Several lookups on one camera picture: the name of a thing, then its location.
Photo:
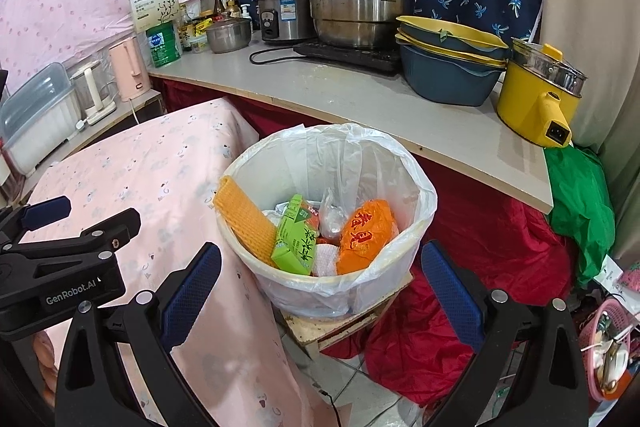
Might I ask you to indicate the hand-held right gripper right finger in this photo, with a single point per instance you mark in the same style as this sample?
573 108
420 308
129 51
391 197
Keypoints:
450 292

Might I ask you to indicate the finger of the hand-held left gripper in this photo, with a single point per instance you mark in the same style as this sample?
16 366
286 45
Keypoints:
47 212
117 227

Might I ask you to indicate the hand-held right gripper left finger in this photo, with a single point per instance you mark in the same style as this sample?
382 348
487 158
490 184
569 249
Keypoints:
195 289

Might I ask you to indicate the yellow waffle sponge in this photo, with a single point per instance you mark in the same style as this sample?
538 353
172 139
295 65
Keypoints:
245 217

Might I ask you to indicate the orange plastic bag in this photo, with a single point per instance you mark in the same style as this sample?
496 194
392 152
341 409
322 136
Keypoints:
365 237

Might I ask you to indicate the green carton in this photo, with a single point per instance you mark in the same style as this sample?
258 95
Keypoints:
295 242

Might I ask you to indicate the clear plastic bag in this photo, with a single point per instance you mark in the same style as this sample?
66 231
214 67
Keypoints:
332 219

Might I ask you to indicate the white waste bin with liner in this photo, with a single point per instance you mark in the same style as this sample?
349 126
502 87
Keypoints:
390 167

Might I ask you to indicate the person's left hand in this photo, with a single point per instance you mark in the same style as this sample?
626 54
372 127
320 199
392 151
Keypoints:
45 357

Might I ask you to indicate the white dish box clear lid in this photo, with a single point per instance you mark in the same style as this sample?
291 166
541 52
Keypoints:
45 132

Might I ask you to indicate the white plug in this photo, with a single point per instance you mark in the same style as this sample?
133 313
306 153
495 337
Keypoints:
80 125

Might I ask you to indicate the wooden stool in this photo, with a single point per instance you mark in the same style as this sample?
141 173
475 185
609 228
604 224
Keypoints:
320 327

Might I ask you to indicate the glass kettle with white base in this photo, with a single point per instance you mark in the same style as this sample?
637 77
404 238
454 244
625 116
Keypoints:
92 87

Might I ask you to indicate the pink plastic basket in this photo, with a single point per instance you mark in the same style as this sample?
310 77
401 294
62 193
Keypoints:
592 332

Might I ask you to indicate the green plastic bag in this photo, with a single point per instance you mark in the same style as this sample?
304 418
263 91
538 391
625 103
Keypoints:
580 207

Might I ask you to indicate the pink electric kettle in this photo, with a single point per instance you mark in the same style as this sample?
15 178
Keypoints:
127 72

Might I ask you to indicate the white paper bag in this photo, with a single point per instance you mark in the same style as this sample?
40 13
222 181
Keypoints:
609 274

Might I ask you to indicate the green canister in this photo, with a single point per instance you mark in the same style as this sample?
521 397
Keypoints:
162 47

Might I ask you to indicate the clear food container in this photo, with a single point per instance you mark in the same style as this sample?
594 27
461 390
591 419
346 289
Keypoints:
198 44

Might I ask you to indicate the yellow electric pot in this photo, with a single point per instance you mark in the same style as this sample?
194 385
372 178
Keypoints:
525 97

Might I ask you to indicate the dark blue basin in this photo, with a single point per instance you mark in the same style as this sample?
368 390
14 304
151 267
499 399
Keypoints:
445 82

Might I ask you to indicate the small steel lidded pot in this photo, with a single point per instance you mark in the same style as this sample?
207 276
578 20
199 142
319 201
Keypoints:
227 37

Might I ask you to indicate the white and green box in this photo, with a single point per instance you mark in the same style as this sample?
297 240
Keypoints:
152 4

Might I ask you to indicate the yellow and blue basin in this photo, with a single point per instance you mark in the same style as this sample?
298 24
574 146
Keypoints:
450 29
480 57

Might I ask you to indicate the red label bottle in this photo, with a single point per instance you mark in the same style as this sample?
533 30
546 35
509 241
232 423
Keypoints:
218 4

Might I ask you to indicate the brown bottle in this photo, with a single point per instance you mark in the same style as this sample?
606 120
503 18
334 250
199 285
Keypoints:
232 9

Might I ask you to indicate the white pump bottle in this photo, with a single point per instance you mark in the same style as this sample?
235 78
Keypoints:
246 13

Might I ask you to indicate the black induction cooker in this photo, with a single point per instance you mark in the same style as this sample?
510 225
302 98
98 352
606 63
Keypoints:
350 57

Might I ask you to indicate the steel rice cooker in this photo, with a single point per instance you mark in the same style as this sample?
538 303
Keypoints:
282 17

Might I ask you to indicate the beige curtain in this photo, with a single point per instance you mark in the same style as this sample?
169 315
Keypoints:
590 32

